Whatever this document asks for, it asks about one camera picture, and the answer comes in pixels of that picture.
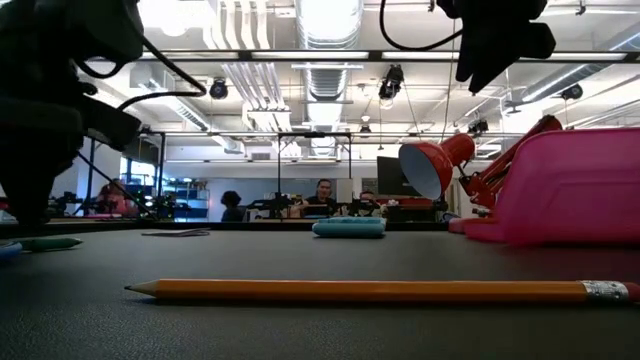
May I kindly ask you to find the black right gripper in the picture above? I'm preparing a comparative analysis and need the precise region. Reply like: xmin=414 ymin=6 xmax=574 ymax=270
xmin=437 ymin=0 xmax=549 ymax=95

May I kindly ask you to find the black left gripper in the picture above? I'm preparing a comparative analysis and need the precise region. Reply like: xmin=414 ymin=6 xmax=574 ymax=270
xmin=0 ymin=92 xmax=86 ymax=226

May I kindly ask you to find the green marker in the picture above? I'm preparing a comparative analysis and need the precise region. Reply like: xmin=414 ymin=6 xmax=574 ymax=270
xmin=18 ymin=236 xmax=84 ymax=253

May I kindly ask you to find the pink plastic pencil case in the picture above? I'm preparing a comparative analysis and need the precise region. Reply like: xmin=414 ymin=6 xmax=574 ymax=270
xmin=462 ymin=127 xmax=640 ymax=247

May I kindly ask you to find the orange pencil pink eraser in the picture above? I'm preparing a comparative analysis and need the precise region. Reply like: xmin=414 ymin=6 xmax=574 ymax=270
xmin=123 ymin=278 xmax=640 ymax=306

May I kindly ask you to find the person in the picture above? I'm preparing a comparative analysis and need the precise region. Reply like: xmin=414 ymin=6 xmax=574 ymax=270
xmin=220 ymin=190 xmax=249 ymax=223
xmin=96 ymin=178 xmax=140 ymax=220
xmin=298 ymin=178 xmax=344 ymax=220
xmin=357 ymin=189 xmax=387 ymax=218

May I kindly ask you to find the overhead rig light bar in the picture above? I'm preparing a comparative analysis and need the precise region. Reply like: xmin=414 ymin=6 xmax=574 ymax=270
xmin=79 ymin=48 xmax=640 ymax=64

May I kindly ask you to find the red desk lamp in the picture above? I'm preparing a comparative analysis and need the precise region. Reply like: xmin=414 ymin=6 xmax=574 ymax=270
xmin=398 ymin=114 xmax=564 ymax=236

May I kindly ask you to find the blue background shelf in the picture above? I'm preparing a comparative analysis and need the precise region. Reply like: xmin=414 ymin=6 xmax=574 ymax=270
xmin=172 ymin=177 xmax=211 ymax=221

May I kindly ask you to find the black background monitor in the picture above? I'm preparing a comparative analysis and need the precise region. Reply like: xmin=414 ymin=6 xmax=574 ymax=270
xmin=376 ymin=155 xmax=422 ymax=198

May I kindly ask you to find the black table mat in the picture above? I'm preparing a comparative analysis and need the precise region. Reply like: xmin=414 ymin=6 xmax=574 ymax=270
xmin=0 ymin=229 xmax=640 ymax=360

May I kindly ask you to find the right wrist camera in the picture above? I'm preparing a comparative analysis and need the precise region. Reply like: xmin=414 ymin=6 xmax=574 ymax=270
xmin=519 ymin=22 xmax=557 ymax=60

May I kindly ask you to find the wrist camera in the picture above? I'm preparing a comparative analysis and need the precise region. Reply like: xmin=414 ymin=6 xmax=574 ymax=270
xmin=519 ymin=22 xmax=557 ymax=60
xmin=82 ymin=97 xmax=144 ymax=152

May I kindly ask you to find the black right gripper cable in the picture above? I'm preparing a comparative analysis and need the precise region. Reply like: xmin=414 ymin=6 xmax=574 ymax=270
xmin=378 ymin=0 xmax=464 ymax=52

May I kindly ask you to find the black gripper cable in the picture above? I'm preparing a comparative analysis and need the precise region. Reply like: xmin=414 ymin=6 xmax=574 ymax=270
xmin=74 ymin=35 xmax=208 ymax=112
xmin=378 ymin=0 xmax=464 ymax=52

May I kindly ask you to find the long black left arm cable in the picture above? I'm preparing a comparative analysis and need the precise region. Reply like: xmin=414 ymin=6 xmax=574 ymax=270
xmin=75 ymin=151 xmax=159 ymax=221

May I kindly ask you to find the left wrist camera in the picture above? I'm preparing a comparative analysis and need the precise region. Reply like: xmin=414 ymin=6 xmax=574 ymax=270
xmin=82 ymin=97 xmax=144 ymax=152

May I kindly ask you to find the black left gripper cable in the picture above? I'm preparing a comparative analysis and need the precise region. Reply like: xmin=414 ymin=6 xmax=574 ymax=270
xmin=74 ymin=35 xmax=208 ymax=112

